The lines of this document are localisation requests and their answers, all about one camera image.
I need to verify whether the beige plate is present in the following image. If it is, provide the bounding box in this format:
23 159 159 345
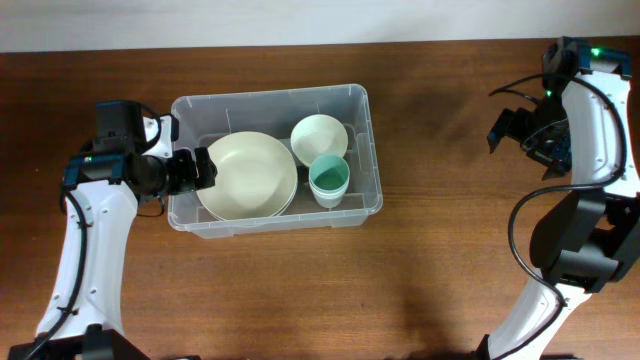
197 131 298 220

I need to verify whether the green cup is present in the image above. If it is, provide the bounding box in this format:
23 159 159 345
309 155 350 198

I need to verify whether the clear plastic storage container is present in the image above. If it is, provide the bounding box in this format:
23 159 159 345
167 84 383 239

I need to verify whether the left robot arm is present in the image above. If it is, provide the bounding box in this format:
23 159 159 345
8 147 217 359

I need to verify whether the grey cup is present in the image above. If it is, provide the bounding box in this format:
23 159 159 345
311 187 346 209

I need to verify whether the white bowl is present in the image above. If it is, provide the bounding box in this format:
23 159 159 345
290 114 348 167

